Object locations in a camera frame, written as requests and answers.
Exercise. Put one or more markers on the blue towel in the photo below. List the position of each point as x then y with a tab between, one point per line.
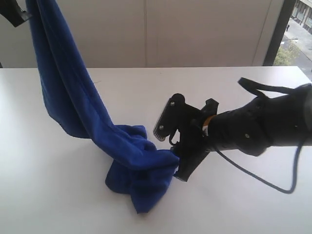
139	169

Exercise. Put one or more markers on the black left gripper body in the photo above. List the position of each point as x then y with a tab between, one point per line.
11	10

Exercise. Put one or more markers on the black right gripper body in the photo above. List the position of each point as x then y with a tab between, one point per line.
192	140

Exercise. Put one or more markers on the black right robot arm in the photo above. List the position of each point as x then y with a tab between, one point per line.
263	122

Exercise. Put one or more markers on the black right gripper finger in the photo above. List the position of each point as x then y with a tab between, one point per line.
189	160

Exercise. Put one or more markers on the dark window frame post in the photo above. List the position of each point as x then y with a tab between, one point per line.
280	27

